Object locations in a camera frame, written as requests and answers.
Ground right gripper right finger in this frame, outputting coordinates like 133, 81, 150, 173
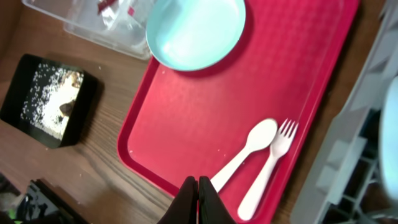
198, 176, 236, 224

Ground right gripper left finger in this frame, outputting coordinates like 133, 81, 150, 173
158, 176, 198, 224

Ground white plastic spoon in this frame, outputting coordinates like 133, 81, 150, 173
211, 118, 278, 192

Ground light blue plate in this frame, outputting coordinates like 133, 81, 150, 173
146, 0, 246, 72

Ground red snack wrapper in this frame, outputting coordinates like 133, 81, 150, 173
97, 0, 117, 14

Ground light blue bowl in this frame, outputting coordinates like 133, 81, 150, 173
379, 77, 397, 203

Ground grey dishwasher rack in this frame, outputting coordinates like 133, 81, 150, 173
290, 1, 397, 223

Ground spilled rice food waste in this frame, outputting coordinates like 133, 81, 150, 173
20, 62, 85, 139

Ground clear plastic waste bin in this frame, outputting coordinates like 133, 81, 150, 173
22, 0, 156, 60

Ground red serving tray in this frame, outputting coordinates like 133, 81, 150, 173
116, 0, 359, 223

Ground white plastic fork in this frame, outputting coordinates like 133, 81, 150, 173
238, 119, 299, 221

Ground black plastic tray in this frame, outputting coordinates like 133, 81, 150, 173
1, 54, 98, 149

